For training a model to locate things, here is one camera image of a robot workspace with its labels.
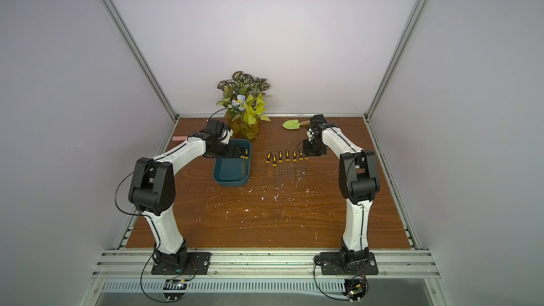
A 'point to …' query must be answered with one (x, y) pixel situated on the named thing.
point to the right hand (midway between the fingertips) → (311, 148)
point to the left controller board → (174, 285)
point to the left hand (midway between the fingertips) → (237, 150)
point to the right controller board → (355, 288)
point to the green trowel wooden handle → (295, 124)
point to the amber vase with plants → (244, 103)
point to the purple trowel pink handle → (179, 138)
